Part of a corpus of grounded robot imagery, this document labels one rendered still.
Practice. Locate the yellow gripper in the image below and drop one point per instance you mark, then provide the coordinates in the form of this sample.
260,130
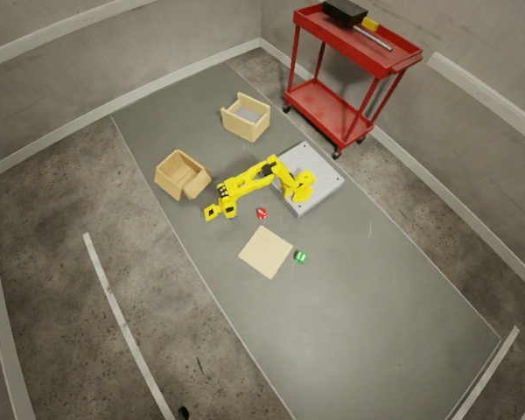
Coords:
212,211

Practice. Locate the red die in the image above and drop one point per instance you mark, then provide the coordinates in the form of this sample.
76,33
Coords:
261,214

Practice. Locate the beige flat mat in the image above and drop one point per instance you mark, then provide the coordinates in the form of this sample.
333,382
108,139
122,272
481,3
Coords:
265,251

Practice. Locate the green die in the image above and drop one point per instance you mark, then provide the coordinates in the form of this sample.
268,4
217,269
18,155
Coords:
300,257

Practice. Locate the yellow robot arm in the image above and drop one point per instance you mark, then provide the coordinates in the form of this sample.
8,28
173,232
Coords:
274,167

